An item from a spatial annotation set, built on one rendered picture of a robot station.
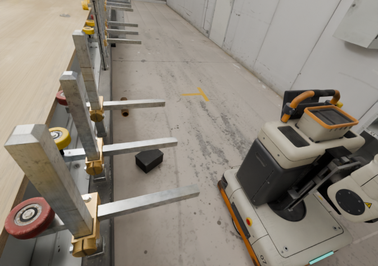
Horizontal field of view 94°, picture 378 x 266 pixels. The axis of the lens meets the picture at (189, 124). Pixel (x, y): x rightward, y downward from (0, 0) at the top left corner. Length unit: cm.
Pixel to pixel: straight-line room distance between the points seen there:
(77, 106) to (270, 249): 116
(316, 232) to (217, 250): 62
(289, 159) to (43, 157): 90
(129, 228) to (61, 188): 111
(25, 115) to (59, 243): 45
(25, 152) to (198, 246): 126
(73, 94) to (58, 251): 52
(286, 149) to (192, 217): 86
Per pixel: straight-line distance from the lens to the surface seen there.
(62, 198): 39
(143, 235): 142
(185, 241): 142
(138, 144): 74
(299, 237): 139
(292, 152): 95
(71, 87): 52
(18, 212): 57
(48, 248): 83
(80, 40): 74
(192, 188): 59
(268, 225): 132
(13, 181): 64
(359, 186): 101
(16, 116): 85
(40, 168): 33
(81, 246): 54
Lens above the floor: 135
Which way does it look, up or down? 40 degrees down
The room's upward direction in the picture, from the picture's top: 11 degrees clockwise
